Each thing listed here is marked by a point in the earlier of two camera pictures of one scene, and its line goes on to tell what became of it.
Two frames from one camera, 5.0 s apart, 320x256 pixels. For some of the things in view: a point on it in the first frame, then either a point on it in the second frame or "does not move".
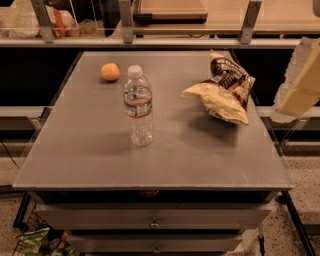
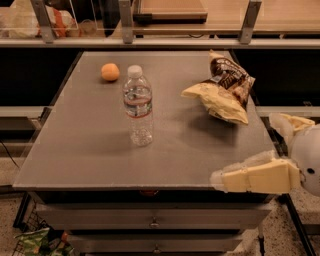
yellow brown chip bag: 227,91 does not move
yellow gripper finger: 301,86 -> 269,173
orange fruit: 110,71 does not move
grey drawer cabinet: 202,181 does not move
